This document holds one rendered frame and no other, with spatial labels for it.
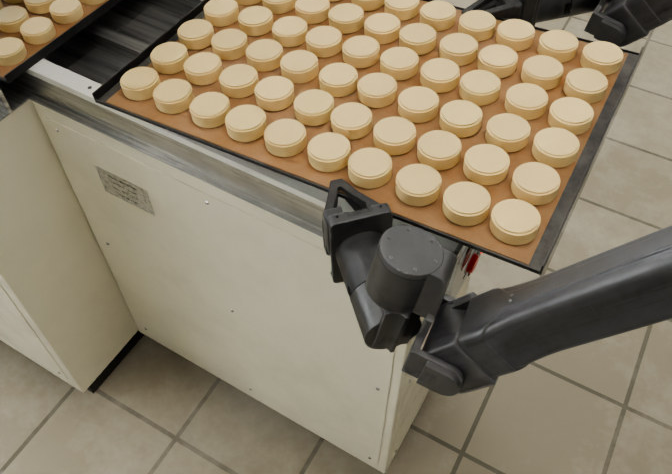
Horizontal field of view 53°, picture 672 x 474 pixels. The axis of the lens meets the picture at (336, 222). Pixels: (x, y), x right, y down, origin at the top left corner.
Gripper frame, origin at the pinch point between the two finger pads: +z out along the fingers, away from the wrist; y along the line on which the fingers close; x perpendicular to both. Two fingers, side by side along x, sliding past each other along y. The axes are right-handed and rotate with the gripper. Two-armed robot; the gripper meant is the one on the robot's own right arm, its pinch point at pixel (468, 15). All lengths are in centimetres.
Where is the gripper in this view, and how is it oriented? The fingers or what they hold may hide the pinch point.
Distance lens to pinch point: 102.3
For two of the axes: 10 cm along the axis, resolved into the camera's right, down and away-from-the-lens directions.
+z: -9.6, 2.2, -1.4
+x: 2.6, 7.4, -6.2
